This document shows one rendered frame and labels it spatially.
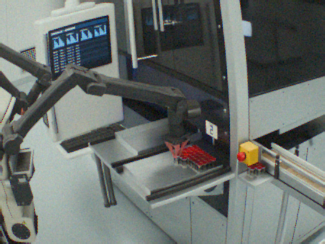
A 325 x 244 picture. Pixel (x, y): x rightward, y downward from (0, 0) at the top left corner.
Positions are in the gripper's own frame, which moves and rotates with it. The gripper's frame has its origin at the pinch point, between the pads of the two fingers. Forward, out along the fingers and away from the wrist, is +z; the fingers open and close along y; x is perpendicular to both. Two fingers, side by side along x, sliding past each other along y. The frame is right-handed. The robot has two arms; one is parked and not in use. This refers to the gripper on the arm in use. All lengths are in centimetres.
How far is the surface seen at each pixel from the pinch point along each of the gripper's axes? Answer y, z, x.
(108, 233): 16, 101, 87
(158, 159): 4.8, 9.7, 16.5
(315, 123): 91, 10, -25
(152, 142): 16.4, 11.1, 32.9
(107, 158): -8.3, 11.9, 37.4
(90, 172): 64, 103, 172
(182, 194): -8.6, 10.5, -11.4
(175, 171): 3.3, 10.5, 4.2
